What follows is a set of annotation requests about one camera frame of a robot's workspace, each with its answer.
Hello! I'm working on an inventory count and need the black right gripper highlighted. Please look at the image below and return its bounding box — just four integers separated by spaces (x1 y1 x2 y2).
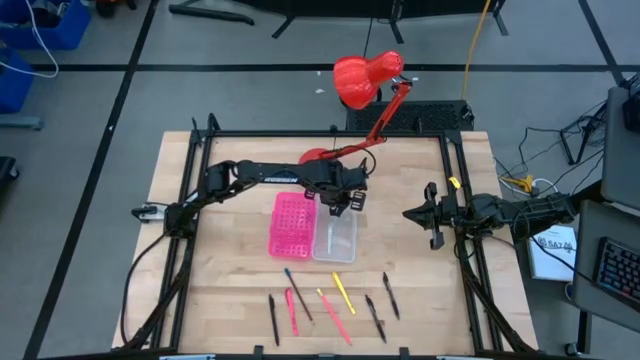
402 181 459 252

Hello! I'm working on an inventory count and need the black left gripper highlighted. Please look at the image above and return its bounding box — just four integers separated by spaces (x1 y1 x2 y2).
318 157 371 219

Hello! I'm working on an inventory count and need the black pen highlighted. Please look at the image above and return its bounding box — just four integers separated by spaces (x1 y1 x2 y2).
268 293 281 347
382 271 401 321
364 294 388 345

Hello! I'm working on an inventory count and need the yellow highlighter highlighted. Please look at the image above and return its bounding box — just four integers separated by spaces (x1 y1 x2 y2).
331 271 357 316

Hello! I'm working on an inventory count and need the wooden pencil with blue end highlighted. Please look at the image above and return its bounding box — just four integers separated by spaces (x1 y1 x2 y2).
283 267 315 323

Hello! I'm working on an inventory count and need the pink pencil with yellow cap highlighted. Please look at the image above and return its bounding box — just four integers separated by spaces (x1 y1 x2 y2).
315 287 354 347

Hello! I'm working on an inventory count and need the pink highlighter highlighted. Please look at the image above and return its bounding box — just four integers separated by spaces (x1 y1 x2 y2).
284 287 300 337

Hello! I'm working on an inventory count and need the clear plastic supply box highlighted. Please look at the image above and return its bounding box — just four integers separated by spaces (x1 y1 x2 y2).
312 197 359 265

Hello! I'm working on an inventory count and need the black perforated computer case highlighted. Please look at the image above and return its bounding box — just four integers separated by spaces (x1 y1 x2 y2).
345 99 475 134

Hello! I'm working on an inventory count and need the yellow power plug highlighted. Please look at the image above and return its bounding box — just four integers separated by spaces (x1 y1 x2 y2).
501 174 535 194

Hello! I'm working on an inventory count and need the red desk lamp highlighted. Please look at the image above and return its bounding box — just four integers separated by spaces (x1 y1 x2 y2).
298 49 415 166

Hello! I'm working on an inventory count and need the white booklet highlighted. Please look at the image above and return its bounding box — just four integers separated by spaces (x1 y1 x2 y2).
527 224 579 283

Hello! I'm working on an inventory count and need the grey desk top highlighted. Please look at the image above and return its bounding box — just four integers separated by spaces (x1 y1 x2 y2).
599 85 640 216
571 199 640 334

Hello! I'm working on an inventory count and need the backlit black keyboard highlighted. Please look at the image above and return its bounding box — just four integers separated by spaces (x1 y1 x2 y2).
593 237 640 306

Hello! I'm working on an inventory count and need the black floor stand foot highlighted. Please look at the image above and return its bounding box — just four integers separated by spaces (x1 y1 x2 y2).
168 3 255 26

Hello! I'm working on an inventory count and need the blue storage bin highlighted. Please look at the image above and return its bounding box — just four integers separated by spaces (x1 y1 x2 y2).
0 0 92 51
0 47 35 115

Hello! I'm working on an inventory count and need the grey shelf foot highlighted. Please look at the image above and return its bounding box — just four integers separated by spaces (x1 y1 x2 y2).
0 115 44 131

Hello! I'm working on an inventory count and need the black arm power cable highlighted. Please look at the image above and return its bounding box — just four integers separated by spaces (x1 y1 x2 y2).
449 233 501 262
121 229 169 346

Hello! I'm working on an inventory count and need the black aluminium table frame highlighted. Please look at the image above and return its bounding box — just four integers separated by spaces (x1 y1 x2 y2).
119 113 539 357

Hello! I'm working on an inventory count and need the yellow cable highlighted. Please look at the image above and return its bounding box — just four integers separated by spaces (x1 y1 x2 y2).
459 0 494 101

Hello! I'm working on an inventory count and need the white cable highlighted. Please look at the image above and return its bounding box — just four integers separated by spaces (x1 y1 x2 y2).
0 0 60 79

